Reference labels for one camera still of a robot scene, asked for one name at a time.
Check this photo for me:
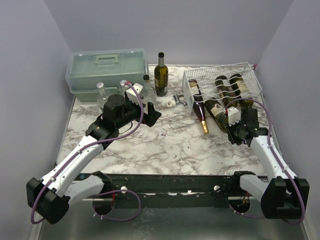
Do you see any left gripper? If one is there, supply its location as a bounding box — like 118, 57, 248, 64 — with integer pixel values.
116, 96, 162, 129

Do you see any clear glass wine bottle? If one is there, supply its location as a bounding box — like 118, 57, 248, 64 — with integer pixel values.
142, 74, 157, 113

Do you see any dark green bottle black neck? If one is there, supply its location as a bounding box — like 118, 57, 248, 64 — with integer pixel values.
204, 97, 228, 133

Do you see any clear bottle dark label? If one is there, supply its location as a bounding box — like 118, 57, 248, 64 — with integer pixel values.
119, 79, 129, 95

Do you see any dark green brown-label wine bottle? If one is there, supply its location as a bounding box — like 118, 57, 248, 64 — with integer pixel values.
154, 52, 169, 97

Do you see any olive bottle silver cap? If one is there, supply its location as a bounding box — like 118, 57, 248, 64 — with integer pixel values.
214, 75, 235, 107

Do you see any clear bottle red cap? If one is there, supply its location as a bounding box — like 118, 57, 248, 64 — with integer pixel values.
96, 82, 113, 110

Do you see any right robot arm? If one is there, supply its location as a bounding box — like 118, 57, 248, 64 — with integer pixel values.
225, 107, 310, 220

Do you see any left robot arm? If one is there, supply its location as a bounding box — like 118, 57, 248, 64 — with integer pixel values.
26, 94, 162, 225

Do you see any green bottle black cap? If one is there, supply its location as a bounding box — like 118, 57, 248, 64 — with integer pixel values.
229, 73, 254, 108

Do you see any red bottle gold foil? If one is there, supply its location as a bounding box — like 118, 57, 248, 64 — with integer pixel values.
188, 79, 209, 134

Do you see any white plastic pipe fitting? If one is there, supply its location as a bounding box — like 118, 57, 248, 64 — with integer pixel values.
164, 100, 176, 108

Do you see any green plastic toolbox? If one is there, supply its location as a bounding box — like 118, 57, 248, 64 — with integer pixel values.
65, 48, 149, 102

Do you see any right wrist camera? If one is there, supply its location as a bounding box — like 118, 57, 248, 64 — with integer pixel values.
225, 106, 241, 127

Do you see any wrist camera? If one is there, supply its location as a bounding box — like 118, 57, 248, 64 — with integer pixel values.
225, 106, 241, 127
125, 82, 143, 105

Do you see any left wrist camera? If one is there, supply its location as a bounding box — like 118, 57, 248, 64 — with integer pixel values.
125, 82, 143, 105

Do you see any white wire wine rack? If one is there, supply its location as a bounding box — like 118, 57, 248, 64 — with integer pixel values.
182, 62, 262, 114

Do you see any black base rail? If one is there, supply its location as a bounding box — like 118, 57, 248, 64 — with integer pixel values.
79, 172, 281, 208

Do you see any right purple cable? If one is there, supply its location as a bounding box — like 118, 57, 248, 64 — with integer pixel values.
223, 97, 307, 226

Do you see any purple cable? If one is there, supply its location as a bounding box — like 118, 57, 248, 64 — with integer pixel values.
223, 97, 307, 226
30, 82, 145, 225

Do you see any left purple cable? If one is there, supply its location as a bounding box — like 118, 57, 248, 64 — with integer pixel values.
30, 82, 145, 225

